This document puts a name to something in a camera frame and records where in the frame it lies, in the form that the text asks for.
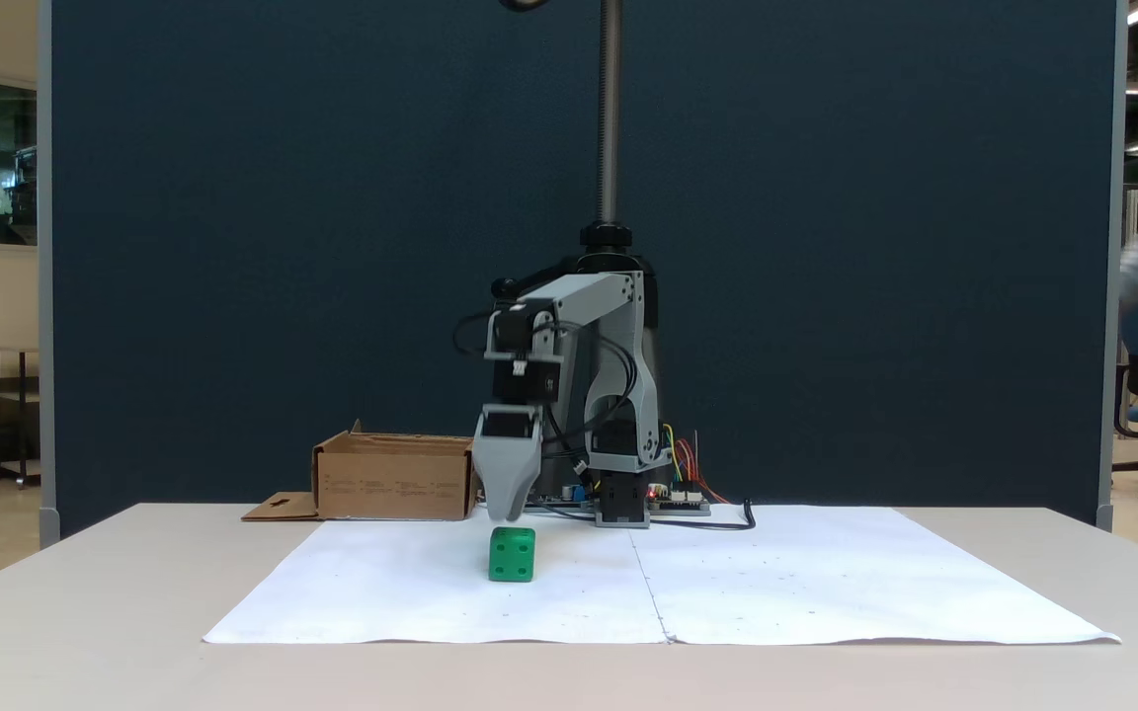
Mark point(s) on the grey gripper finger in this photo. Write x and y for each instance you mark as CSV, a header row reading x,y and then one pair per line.
x,y
505,479

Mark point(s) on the green dice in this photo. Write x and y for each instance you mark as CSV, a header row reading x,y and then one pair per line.
x,y
512,555

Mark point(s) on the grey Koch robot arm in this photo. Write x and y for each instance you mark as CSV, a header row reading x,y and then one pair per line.
x,y
618,296

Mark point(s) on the blue circuit board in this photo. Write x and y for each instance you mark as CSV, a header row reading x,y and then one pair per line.
x,y
564,497

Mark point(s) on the brown cardboard box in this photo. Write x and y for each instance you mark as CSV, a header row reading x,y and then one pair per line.
x,y
391,484

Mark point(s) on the black and metal tripod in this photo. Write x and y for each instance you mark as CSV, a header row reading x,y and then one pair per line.
x,y
609,118

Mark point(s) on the white paper sheet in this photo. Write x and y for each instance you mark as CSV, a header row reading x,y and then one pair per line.
x,y
826,583

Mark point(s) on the dark blue partition panel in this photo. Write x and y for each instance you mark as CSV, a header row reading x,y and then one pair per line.
x,y
233,197

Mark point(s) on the black wheeled cart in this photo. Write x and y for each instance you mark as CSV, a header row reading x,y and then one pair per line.
x,y
21,395

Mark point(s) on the framed wall window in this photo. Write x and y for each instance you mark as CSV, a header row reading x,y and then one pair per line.
x,y
11,163

